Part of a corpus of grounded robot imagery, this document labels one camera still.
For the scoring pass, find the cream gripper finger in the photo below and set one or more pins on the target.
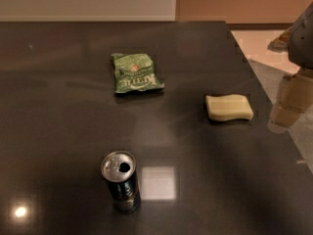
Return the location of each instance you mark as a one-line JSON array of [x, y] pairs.
[[294, 98]]

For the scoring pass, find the redbull can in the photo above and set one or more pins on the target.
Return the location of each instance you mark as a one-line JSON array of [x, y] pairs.
[[119, 169]]

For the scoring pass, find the yellow sponge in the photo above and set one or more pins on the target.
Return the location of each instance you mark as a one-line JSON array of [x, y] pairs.
[[229, 107]]

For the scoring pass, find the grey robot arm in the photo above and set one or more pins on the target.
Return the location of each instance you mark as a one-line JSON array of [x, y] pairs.
[[300, 48]]

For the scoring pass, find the green jalapeno chip bag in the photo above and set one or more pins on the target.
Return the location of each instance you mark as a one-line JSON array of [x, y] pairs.
[[134, 72]]

